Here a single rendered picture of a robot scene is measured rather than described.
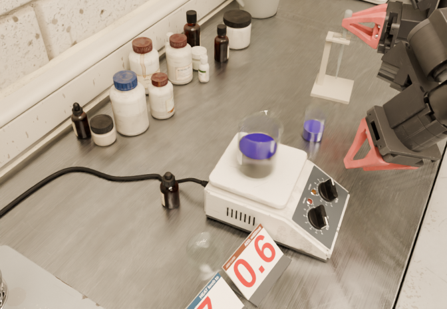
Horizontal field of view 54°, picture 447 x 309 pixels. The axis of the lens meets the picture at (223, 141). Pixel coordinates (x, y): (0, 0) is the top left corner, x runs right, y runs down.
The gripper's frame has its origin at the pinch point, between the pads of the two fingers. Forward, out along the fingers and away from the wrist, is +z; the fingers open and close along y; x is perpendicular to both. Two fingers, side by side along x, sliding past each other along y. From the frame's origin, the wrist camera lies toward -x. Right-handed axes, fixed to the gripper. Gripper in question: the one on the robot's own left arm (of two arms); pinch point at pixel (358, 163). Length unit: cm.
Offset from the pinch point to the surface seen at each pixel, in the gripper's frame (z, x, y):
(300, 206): 7.2, 4.3, 6.0
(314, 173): 7.4, -1.5, 1.7
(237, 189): 9.5, 1.4, 14.8
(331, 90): 14.7, -26.0, -16.0
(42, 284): 25.6, 10.3, 37.7
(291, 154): 7.3, -4.3, 5.5
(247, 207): 10.5, 3.6, 13.1
